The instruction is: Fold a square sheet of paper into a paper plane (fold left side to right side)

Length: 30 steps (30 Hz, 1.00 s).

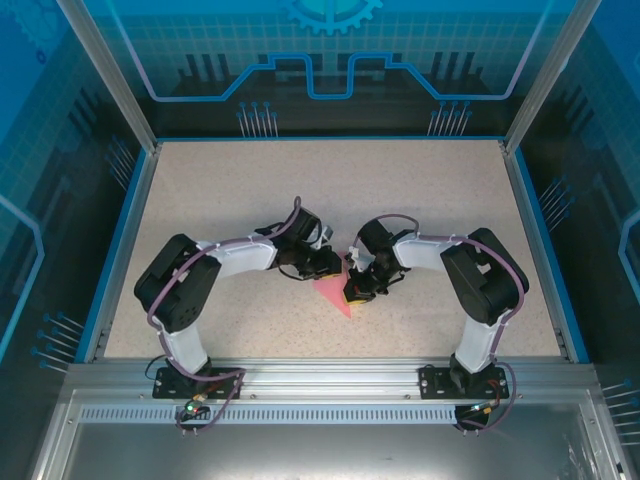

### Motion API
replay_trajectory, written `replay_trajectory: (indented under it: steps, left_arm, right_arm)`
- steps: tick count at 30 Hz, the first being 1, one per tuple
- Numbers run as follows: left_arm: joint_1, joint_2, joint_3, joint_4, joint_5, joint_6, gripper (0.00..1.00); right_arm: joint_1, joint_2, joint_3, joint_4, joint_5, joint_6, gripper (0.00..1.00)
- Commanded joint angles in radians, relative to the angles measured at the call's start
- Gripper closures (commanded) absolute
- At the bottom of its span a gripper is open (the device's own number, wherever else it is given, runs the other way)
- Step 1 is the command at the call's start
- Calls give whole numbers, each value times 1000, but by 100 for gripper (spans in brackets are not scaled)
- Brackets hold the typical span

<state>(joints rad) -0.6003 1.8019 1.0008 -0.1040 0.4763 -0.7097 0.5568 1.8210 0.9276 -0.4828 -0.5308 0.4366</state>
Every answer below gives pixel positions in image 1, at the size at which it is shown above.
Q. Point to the pink square paper sheet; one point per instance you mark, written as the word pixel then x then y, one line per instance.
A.
pixel 332 292

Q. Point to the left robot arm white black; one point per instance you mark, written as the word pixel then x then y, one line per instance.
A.
pixel 175 285

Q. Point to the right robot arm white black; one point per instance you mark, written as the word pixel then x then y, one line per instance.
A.
pixel 485 280

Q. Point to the metal sheet tray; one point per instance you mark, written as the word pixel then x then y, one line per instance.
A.
pixel 320 455

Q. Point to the blue table edge strip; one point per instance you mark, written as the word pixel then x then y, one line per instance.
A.
pixel 548 250
pixel 113 250

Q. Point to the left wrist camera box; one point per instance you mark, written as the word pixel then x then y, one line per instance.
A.
pixel 325 237

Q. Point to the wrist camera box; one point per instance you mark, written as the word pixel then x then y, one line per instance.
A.
pixel 354 255
pixel 325 237

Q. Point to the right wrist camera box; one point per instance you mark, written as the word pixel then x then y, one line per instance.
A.
pixel 354 255

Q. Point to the aluminium mounting rail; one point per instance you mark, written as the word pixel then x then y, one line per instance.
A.
pixel 325 380

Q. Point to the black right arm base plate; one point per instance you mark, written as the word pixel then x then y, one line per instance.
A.
pixel 430 382

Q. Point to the aluminium side rail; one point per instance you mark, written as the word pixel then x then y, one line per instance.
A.
pixel 126 250
pixel 534 250

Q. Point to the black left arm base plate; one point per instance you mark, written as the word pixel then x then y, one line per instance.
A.
pixel 162 387

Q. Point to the aluminium frame post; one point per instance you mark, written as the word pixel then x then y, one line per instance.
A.
pixel 548 75
pixel 112 75

